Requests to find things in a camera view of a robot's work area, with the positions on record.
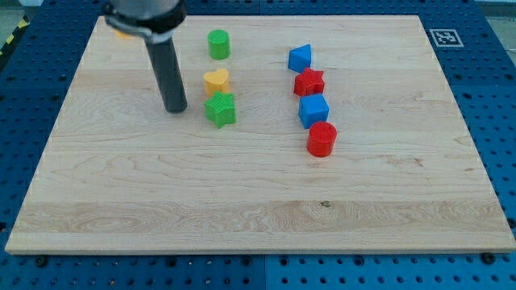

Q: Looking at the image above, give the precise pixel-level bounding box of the yellow block behind arm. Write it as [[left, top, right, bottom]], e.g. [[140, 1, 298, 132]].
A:
[[114, 29, 131, 39]]

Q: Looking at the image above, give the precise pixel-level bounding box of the green cylinder block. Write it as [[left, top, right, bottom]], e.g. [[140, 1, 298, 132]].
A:
[[207, 29, 231, 60]]

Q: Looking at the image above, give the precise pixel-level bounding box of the blue triangle block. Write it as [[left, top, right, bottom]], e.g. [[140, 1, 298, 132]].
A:
[[288, 44, 312, 73]]

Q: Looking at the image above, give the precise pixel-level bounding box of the blue cube block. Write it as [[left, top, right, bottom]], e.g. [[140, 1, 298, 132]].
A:
[[298, 93, 330, 129]]

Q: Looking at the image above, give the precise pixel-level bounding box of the green star block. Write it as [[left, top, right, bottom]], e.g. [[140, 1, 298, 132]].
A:
[[205, 91, 236, 129]]

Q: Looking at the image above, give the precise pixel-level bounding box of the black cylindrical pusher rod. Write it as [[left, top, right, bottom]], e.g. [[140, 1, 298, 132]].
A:
[[146, 39, 187, 113]]

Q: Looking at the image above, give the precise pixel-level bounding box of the yellow heart block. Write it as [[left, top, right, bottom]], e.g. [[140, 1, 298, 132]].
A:
[[203, 68, 231, 97]]

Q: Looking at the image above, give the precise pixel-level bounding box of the wooden board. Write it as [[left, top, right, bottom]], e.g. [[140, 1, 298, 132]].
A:
[[6, 15, 515, 255]]

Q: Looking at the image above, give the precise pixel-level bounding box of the red cylinder block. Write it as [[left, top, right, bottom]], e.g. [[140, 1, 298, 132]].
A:
[[306, 121, 338, 157]]

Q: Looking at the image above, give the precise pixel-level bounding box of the fiducial marker tag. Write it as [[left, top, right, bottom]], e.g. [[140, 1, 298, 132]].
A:
[[429, 28, 464, 48]]

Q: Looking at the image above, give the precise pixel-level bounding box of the red star block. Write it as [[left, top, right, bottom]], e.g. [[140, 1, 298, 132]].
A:
[[293, 67, 325, 97]]

